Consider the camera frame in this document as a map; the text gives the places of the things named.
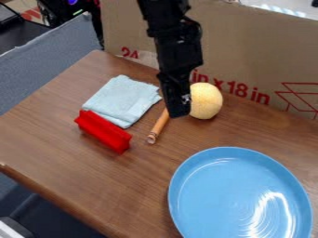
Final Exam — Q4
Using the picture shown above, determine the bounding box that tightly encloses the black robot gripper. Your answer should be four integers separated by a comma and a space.
152, 18, 202, 118

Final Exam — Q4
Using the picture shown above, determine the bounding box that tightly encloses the light blue cloth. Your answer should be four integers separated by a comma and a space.
81, 75, 161, 128

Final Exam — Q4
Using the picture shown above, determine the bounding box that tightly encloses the red plastic block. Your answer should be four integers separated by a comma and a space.
74, 110, 132, 154

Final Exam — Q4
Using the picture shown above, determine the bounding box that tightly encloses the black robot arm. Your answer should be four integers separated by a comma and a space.
136, 0, 202, 118

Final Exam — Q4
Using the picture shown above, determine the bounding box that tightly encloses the yellow potato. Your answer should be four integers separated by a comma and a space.
189, 83, 222, 120

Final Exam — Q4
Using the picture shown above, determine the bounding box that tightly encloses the orange crayon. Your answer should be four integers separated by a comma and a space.
146, 110, 168, 145

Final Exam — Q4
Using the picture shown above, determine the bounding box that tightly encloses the grey fabric panel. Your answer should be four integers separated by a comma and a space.
0, 14, 100, 115

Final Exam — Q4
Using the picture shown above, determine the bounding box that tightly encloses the black equipment in background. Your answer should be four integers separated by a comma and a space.
35, 0, 104, 46

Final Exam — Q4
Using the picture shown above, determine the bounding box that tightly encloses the blue round plate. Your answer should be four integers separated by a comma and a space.
168, 147, 312, 238

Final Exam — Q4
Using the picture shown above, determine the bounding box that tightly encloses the brown cardboard box wall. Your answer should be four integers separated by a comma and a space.
100, 0, 318, 122

